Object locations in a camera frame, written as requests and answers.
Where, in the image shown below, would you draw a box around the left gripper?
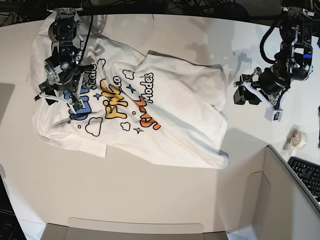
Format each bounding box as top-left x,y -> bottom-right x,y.
233,66 -> 287,110

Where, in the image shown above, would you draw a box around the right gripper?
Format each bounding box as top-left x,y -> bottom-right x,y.
34,74 -> 84,112

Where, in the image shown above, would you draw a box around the white printed t-shirt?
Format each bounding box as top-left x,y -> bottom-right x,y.
26,13 -> 230,171

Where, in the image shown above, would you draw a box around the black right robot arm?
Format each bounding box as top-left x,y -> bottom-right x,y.
34,0 -> 94,114

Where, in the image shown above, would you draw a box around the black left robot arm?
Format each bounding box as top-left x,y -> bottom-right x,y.
233,0 -> 316,111

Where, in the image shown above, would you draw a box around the clear tape dispenser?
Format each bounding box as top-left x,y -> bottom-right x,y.
282,124 -> 308,153

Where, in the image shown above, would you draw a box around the blue clothed person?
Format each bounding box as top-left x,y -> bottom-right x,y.
317,37 -> 320,149

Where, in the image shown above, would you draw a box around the black computer keyboard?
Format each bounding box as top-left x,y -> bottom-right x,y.
287,157 -> 320,202

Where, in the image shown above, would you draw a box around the grey right partition panel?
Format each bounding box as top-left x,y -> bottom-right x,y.
224,144 -> 320,240

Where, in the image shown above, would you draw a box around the grey partition panel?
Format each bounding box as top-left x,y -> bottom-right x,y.
41,217 -> 228,240
224,144 -> 320,240

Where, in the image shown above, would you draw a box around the grey front partition panel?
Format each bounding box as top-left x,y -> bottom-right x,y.
41,217 -> 228,240

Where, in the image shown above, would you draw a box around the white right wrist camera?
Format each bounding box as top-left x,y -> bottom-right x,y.
71,99 -> 85,113

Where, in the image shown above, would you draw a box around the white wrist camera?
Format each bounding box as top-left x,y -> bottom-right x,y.
71,99 -> 85,113
264,107 -> 283,122

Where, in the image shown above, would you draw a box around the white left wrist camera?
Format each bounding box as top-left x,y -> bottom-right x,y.
264,107 -> 283,122

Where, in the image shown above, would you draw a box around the black background cables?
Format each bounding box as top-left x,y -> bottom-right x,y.
0,0 -> 320,33

